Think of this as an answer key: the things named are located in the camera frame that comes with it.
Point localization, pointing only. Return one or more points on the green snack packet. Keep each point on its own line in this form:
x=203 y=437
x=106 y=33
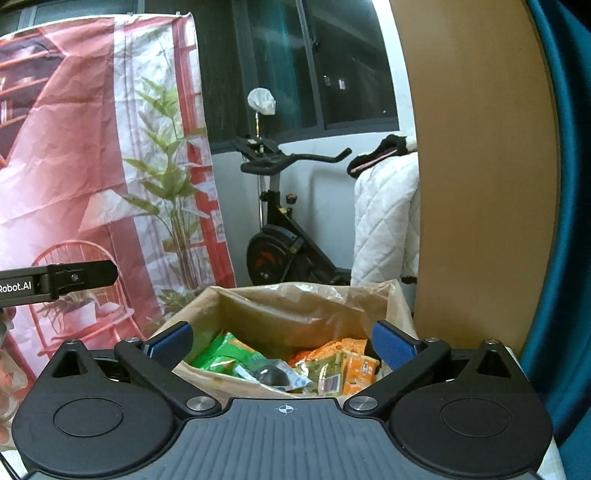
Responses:
x=221 y=353

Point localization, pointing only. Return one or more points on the teal curtain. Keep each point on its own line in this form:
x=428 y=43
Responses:
x=572 y=230

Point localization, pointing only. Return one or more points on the orange crinkled snack packet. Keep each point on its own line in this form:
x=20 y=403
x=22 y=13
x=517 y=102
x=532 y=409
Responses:
x=332 y=348

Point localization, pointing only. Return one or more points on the white quilted blanket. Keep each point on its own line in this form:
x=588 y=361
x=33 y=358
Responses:
x=383 y=221

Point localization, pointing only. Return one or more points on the black exercise bike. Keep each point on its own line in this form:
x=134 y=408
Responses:
x=277 y=249

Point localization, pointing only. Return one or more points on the red printed backdrop cloth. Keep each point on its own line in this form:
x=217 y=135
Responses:
x=69 y=161

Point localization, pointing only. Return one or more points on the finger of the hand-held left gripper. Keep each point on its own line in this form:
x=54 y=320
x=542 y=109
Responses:
x=83 y=277

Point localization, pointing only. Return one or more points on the clear packet with black item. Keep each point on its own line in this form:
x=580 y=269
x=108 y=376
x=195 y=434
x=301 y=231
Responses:
x=272 y=376

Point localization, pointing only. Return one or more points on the white plastic bag cover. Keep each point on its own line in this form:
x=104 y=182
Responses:
x=262 y=101

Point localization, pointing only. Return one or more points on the black and pink garment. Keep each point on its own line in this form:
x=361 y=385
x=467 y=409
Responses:
x=378 y=154

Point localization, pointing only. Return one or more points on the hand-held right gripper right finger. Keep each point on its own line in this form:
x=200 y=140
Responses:
x=395 y=344

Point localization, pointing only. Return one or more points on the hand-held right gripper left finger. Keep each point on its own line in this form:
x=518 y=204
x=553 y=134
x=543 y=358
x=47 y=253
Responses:
x=168 y=344

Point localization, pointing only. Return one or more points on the dark window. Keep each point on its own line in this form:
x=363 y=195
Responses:
x=351 y=69

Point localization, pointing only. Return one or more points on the cardboard box with plastic liner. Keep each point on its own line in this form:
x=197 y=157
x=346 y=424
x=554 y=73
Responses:
x=277 y=314

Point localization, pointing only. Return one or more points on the wooden panel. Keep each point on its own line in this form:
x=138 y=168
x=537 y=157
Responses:
x=485 y=184

